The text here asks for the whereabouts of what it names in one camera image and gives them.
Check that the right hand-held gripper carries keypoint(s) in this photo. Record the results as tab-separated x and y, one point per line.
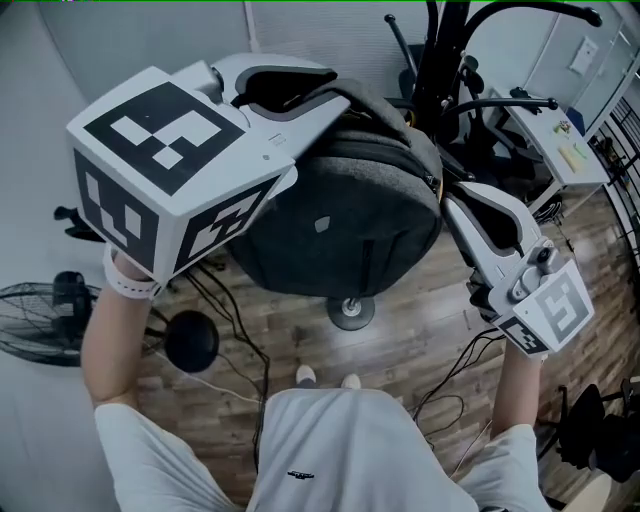
550	300

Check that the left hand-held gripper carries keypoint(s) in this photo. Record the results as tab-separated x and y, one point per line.
150	150

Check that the dark grey fabric backpack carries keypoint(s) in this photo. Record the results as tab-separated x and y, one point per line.
340	210

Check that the person's left forearm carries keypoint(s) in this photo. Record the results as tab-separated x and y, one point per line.
112	350

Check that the person's right forearm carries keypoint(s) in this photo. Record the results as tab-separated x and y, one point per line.
520	395

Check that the black office chair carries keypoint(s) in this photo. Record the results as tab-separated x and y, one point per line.
495	145
595	430
407	70
70	220

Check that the white desk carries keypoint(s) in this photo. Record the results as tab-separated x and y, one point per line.
545	150

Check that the beige flat desk object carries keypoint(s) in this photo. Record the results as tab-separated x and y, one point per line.
570	159

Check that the small green desk object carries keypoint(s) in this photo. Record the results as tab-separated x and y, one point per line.
580	149

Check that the small colourful toy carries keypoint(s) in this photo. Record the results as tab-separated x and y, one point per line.
564	127

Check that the blue chair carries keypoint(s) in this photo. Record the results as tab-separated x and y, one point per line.
577	119

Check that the small black desk object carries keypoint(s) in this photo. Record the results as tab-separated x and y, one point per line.
517	92

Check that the person's right shoe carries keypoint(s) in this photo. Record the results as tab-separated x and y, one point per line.
351	381

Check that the person's shoe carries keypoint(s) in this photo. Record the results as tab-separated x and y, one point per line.
306	375
351	381

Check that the person's left shoe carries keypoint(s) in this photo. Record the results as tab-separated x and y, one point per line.
306	375

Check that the white wristband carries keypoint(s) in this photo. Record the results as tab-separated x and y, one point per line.
127	286

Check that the white t-shirt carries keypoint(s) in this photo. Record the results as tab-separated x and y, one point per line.
350	450

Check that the beige round stool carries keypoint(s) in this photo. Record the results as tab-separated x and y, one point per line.
592	492

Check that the black standing fan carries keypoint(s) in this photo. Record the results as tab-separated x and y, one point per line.
40	330

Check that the white wall paper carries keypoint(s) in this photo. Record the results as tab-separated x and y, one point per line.
582	55

